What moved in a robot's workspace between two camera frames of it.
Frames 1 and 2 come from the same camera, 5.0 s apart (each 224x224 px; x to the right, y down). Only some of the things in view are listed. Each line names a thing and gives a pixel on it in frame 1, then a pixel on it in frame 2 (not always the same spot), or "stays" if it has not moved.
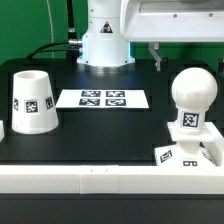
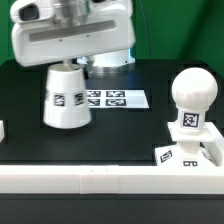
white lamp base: (188, 152) stays
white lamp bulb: (193, 90) stays
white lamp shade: (33, 104) to (66, 104)
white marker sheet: (103, 99) stays
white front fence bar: (96, 179) stays
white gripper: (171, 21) to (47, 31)
